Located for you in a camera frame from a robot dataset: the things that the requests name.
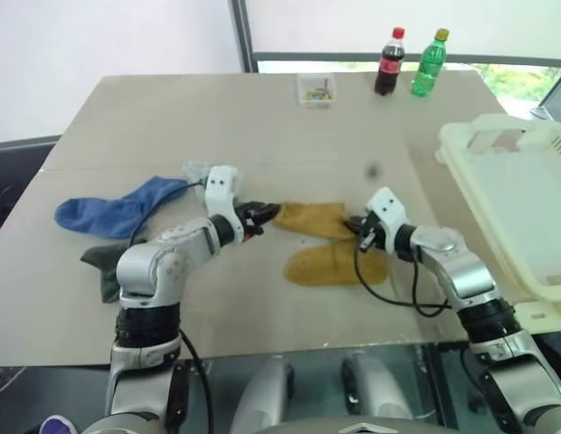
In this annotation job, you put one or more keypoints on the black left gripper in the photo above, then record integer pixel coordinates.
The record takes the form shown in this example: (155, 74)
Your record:
(249, 221)

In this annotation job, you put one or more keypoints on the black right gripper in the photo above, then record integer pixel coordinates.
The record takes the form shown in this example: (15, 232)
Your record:
(368, 233)

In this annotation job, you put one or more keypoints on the mustard yellow sock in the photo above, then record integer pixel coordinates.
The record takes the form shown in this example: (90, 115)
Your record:
(307, 217)
(330, 269)

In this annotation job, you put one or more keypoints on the light grey sock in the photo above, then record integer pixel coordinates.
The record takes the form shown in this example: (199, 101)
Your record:
(195, 171)

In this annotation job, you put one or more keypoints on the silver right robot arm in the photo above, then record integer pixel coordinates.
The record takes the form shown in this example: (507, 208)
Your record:
(466, 271)

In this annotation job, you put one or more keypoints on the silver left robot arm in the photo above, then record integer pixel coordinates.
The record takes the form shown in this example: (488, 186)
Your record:
(149, 267)

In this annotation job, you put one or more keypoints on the small clear plastic box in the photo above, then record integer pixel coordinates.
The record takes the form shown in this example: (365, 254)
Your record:
(316, 92)

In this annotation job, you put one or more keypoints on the white plastic basket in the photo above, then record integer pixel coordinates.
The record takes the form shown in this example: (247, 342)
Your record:
(506, 199)

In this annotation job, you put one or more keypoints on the cola bottle red cap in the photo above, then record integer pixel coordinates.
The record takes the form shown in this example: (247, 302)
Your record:
(388, 65)

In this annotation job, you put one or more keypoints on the silver right robot leg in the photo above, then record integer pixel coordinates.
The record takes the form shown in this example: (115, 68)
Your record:
(375, 389)

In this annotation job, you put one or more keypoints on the silver robot leg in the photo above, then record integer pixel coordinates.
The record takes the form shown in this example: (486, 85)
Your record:
(375, 389)
(262, 398)

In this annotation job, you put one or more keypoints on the blue sock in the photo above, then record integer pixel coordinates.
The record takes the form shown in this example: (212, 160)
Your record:
(99, 217)

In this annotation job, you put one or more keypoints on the dark green sock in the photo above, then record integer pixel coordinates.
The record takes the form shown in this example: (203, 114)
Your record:
(106, 267)

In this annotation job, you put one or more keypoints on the green bottle yellow cap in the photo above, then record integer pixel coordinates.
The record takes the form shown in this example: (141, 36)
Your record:
(427, 70)

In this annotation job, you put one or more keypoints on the silver left robot leg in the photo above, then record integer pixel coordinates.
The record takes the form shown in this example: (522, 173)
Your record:
(262, 398)

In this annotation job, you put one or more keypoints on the white window blind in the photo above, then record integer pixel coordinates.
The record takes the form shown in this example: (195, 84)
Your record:
(316, 22)

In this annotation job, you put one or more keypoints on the grey rounded torso shell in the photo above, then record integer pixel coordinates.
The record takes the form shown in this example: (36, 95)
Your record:
(353, 428)

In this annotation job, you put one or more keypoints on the grey laptop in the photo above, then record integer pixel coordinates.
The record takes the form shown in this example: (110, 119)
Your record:
(556, 106)

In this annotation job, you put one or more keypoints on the black sofa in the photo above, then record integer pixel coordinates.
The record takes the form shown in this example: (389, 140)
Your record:
(13, 181)

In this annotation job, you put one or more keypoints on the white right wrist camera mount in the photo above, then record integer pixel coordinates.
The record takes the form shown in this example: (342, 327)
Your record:
(389, 212)

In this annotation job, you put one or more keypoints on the dark window frame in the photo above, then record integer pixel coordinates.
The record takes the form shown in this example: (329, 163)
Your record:
(242, 36)

